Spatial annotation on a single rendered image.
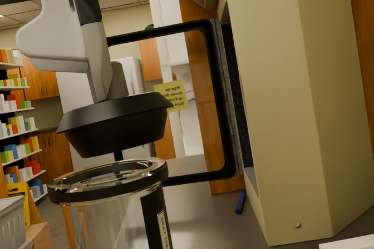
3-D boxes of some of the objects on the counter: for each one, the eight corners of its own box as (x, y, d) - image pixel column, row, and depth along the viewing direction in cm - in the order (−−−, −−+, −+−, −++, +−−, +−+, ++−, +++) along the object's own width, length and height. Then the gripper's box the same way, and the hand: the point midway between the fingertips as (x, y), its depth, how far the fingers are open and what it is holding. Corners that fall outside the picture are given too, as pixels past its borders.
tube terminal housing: (346, 179, 97) (299, -136, 93) (418, 225, 65) (352, -253, 61) (246, 194, 98) (196, -116, 94) (268, 247, 66) (193, -220, 62)
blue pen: (245, 194, 98) (245, 190, 98) (240, 214, 85) (239, 209, 85) (241, 194, 99) (240, 190, 99) (235, 214, 85) (234, 209, 85)
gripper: (-29, -113, 34) (27, 124, 34) (-85, -223, 24) (-5, 119, 23) (70, -122, 36) (124, 102, 36) (60, -227, 26) (136, 89, 25)
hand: (107, 84), depth 30 cm, fingers closed on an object, 3 cm apart
